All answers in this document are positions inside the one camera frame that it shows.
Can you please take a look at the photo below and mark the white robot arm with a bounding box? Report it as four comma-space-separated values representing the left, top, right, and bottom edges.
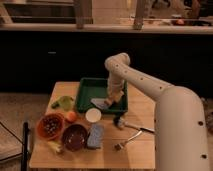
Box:
104, 53, 211, 171

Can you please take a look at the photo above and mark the grey cloth in tray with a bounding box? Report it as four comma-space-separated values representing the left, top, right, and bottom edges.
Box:
91, 98, 109, 109

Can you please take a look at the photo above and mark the green plastic tray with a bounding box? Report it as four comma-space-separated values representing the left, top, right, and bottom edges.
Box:
75, 77, 128, 114

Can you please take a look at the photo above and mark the white round cup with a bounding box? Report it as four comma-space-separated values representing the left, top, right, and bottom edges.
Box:
85, 108, 101, 123

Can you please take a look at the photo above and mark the orange fruit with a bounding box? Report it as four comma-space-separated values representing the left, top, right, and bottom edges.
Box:
66, 111, 77, 123

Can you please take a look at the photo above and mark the blue sponge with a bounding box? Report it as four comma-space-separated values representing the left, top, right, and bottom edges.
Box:
87, 124, 104, 149

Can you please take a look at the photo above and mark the green toy vegetable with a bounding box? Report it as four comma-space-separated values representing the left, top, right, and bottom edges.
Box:
51, 96, 73, 111

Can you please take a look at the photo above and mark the silver fork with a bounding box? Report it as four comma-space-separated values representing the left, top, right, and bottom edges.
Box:
114, 131, 142, 151

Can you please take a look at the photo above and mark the dark red bowl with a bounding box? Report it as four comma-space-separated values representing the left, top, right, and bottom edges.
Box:
61, 124, 88, 151

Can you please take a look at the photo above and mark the orange bowl with beads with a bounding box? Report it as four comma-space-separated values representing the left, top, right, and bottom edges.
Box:
36, 113, 65, 141

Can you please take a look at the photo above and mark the yellow corn toy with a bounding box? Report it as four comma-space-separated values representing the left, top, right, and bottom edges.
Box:
47, 141, 63, 153

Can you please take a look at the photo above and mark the black handled knife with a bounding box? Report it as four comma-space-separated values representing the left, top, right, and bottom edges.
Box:
124, 123, 155, 134

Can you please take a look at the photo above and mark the black chair frame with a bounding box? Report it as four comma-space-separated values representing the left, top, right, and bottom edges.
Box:
0, 121, 31, 171

